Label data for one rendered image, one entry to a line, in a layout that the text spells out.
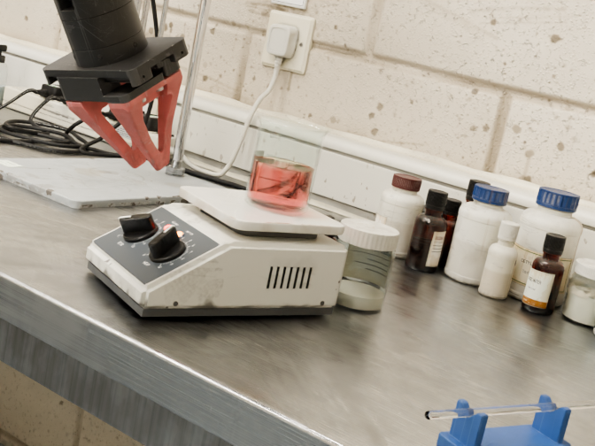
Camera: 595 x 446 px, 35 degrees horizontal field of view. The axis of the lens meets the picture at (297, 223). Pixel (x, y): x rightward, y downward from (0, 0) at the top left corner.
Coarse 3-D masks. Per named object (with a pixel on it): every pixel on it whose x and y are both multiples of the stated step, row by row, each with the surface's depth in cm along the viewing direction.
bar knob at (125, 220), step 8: (128, 216) 84; (136, 216) 84; (144, 216) 83; (120, 224) 84; (128, 224) 84; (136, 224) 84; (144, 224) 83; (152, 224) 83; (128, 232) 84; (136, 232) 84; (144, 232) 84; (152, 232) 83; (128, 240) 83; (136, 240) 83
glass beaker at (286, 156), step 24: (264, 120) 84; (288, 120) 89; (264, 144) 84; (288, 144) 84; (312, 144) 84; (264, 168) 84; (288, 168) 84; (312, 168) 85; (264, 192) 85; (288, 192) 85
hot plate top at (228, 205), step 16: (192, 192) 87; (208, 192) 88; (224, 192) 90; (240, 192) 91; (208, 208) 83; (224, 208) 83; (240, 208) 84; (256, 208) 86; (240, 224) 80; (256, 224) 80; (272, 224) 81; (288, 224) 82; (304, 224) 83; (320, 224) 84; (336, 224) 86
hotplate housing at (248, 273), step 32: (192, 224) 84; (224, 224) 84; (96, 256) 84; (224, 256) 79; (256, 256) 81; (288, 256) 82; (320, 256) 84; (128, 288) 78; (160, 288) 76; (192, 288) 78; (224, 288) 80; (256, 288) 82; (288, 288) 84; (320, 288) 85
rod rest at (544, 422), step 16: (464, 400) 64; (544, 400) 68; (480, 416) 62; (544, 416) 68; (560, 416) 66; (448, 432) 65; (464, 432) 63; (480, 432) 62; (496, 432) 66; (512, 432) 67; (528, 432) 68; (544, 432) 68; (560, 432) 66
